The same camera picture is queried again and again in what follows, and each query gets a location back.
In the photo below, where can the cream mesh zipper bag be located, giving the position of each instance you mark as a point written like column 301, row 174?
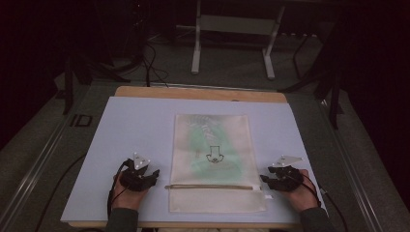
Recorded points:
column 212, row 199

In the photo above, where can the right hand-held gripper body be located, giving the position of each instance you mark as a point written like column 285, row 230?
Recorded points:
column 286, row 179

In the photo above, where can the person's left hand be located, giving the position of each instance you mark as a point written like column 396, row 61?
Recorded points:
column 129, row 198

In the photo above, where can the white metal stand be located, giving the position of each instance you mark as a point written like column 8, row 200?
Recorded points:
column 237, row 25

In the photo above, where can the black stand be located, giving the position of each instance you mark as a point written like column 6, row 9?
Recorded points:
column 332, row 87
column 83, row 74

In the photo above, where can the green garment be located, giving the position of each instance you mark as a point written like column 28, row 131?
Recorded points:
column 203, row 141

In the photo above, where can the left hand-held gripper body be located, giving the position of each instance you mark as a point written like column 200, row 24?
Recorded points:
column 137, row 179

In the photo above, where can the person's right hand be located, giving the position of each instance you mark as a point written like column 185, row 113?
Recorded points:
column 303, row 196

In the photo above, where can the black floor bracket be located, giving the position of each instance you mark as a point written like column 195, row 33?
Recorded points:
column 80, row 120

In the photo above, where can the metal floor rail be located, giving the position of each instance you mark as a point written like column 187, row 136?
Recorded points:
column 30, row 180
column 353, row 167

